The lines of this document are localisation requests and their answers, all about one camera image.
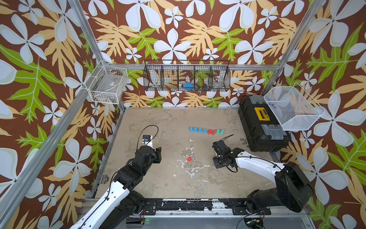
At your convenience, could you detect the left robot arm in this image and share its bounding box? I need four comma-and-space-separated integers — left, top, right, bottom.
71, 146, 162, 229

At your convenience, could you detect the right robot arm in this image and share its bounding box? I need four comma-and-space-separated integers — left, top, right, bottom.
212, 140, 315, 213

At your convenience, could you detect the black toolbox yellow latch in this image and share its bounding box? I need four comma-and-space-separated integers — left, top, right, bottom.
238, 95, 291, 152

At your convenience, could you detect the blue object in basket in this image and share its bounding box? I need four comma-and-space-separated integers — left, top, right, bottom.
183, 83, 194, 91

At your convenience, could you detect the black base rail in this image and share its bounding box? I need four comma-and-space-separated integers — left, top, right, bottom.
125, 198, 271, 216

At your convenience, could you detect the white wire basket left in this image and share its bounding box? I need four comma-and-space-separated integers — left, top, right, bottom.
86, 61, 129, 105

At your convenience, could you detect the white wire basket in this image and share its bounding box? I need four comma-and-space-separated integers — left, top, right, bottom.
264, 86, 326, 132
86, 61, 129, 105

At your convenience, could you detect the black wire basket back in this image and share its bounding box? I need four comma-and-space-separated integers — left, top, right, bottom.
143, 60, 231, 92

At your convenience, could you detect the white wire basket right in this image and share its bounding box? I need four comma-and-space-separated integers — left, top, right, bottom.
264, 86, 326, 132

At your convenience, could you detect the aluminium frame post back right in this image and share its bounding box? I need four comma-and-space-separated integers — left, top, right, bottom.
261, 0, 326, 96

